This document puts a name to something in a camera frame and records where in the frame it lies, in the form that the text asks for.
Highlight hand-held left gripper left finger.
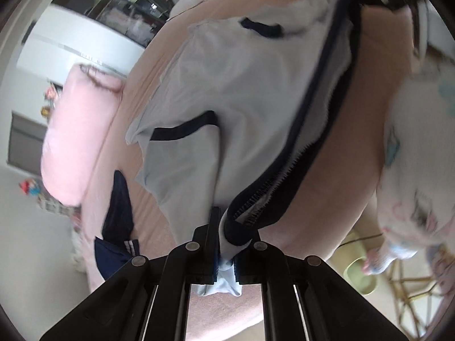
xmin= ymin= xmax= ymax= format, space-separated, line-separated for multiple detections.
xmin=39 ymin=206 xmax=221 ymax=341

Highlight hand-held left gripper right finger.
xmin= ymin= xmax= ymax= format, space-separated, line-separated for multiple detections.
xmin=233 ymin=229 xmax=409 ymax=341

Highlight navy pants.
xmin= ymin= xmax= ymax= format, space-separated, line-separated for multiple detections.
xmin=93 ymin=170 xmax=141 ymax=280

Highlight white jacket with navy trim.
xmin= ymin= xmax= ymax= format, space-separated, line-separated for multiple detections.
xmin=125 ymin=0 xmax=363 ymax=297

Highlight pile of pale clothes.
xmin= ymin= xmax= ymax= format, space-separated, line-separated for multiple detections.
xmin=69 ymin=213 xmax=88 ymax=274

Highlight green slipper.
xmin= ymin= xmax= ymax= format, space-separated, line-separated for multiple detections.
xmin=344 ymin=256 xmax=378 ymax=296

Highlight pink bed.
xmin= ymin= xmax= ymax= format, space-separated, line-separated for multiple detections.
xmin=80 ymin=0 xmax=416 ymax=341

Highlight white shelf rack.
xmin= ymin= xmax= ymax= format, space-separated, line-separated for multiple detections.
xmin=38 ymin=195 xmax=77 ymax=217

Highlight pink folded duvet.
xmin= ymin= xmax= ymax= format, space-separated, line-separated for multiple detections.
xmin=40 ymin=63 xmax=125 ymax=207

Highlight person's printed pajama pants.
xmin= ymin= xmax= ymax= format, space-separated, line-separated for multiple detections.
xmin=363 ymin=53 xmax=455 ymax=285

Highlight red and blue plush toy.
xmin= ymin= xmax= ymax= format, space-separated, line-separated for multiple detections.
xmin=19 ymin=179 xmax=43 ymax=197

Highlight grey door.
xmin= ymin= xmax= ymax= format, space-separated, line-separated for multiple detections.
xmin=8 ymin=111 xmax=48 ymax=167

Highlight black glass wardrobe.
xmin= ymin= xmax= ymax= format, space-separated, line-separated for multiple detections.
xmin=53 ymin=0 xmax=193 ymax=48

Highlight white wardrobe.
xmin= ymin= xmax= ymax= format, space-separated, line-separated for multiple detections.
xmin=18 ymin=3 xmax=146 ymax=79

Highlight black cable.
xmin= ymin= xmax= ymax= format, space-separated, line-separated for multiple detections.
xmin=338 ymin=232 xmax=386 ymax=249

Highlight wire side table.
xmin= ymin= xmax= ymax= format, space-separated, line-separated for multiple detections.
xmin=384 ymin=252 xmax=448 ymax=338

